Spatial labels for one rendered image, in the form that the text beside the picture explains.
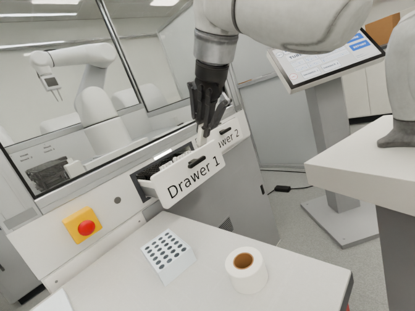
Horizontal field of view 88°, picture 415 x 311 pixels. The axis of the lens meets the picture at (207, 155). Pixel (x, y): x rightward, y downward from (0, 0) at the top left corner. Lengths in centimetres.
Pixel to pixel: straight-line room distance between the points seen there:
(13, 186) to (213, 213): 70
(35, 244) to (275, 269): 58
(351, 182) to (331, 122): 94
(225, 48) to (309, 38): 18
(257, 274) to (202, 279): 13
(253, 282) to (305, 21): 39
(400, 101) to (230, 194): 73
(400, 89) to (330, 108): 87
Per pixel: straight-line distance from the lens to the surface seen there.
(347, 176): 59
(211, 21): 44
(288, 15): 34
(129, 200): 77
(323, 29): 34
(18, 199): 71
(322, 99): 145
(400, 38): 62
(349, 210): 179
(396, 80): 64
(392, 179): 54
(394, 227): 79
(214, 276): 49
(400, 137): 67
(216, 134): 98
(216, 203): 101
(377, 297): 139
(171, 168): 66
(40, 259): 75
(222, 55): 47
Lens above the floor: 110
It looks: 16 degrees down
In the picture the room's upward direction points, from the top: 20 degrees counter-clockwise
